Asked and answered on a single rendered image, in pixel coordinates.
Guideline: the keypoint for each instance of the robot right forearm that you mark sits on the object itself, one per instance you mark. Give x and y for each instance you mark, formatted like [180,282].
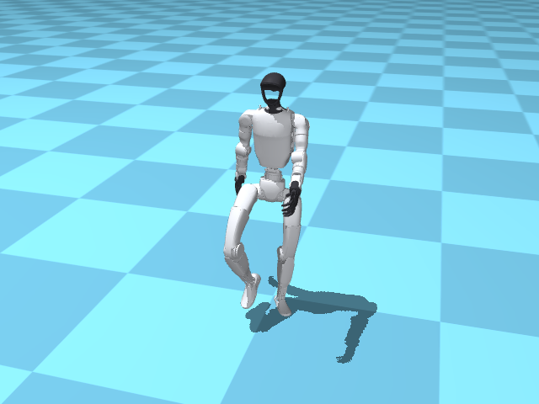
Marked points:
[241,165]

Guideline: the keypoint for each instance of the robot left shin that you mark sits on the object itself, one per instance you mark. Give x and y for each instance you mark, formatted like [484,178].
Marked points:
[284,274]

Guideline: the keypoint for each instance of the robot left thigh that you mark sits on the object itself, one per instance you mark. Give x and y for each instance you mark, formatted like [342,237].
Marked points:
[291,230]

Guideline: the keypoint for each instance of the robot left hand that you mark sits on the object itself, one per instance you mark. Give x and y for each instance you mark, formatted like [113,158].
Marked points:
[295,192]

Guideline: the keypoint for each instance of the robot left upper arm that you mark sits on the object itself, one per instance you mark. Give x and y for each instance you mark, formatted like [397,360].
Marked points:
[301,136]

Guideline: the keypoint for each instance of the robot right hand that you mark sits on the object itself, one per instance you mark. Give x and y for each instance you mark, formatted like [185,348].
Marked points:
[238,183]

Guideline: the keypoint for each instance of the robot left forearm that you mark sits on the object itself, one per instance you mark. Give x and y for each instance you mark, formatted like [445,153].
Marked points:
[298,170]

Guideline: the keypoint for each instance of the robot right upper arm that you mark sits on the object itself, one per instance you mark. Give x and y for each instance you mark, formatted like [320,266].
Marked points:
[245,132]

